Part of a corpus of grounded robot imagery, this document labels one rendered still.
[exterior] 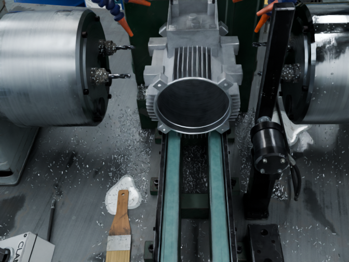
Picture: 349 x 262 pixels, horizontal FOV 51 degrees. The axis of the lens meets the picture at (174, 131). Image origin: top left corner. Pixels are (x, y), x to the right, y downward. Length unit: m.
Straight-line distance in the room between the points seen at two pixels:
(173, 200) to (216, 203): 0.08
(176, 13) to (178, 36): 0.10
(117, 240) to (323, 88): 0.51
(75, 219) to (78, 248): 0.07
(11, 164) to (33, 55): 0.31
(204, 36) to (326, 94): 0.25
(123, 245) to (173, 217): 0.16
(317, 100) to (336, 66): 0.07
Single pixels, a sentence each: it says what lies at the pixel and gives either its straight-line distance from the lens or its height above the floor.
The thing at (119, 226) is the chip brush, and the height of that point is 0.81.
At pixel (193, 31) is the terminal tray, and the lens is 0.72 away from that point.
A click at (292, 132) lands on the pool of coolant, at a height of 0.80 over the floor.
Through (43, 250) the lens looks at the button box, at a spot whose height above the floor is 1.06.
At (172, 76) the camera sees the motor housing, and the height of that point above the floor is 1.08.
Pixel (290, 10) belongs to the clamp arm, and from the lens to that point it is 0.58.
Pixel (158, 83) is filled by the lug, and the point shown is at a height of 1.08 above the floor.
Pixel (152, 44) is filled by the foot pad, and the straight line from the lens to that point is 0.81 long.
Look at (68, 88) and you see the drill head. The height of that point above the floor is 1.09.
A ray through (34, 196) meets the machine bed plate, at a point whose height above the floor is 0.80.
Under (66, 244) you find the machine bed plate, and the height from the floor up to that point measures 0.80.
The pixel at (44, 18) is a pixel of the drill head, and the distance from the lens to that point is 0.78.
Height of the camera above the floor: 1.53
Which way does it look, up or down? 48 degrees down
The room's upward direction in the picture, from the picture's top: 4 degrees counter-clockwise
